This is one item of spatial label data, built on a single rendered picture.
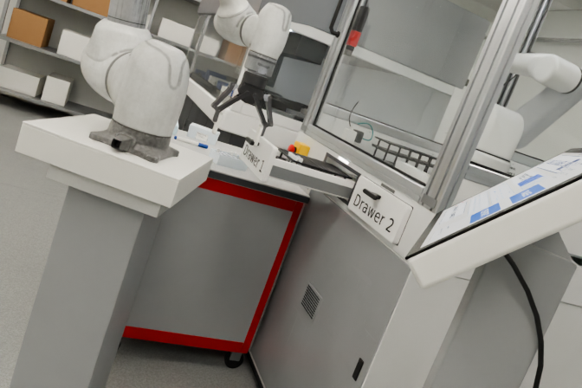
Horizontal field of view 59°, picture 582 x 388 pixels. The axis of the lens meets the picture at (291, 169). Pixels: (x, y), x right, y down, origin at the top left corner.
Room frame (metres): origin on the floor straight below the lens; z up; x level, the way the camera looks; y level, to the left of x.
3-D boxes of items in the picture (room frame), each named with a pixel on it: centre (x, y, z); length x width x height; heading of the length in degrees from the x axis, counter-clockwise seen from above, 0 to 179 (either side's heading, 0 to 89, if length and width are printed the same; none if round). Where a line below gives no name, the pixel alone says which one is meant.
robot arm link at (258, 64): (1.59, 0.20, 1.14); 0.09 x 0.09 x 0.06
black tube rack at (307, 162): (1.74, -0.06, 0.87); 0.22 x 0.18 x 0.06; 113
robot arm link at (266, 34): (1.60, 0.21, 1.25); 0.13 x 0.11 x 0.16; 50
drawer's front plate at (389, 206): (1.49, -0.27, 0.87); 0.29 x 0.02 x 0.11; 23
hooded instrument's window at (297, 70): (3.49, 0.20, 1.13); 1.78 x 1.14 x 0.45; 23
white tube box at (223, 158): (1.89, 0.23, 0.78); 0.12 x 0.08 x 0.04; 125
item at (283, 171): (1.74, -0.07, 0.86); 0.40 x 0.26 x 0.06; 113
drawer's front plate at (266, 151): (1.66, 0.12, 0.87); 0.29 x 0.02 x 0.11; 23
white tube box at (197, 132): (2.22, 0.41, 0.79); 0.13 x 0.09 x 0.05; 96
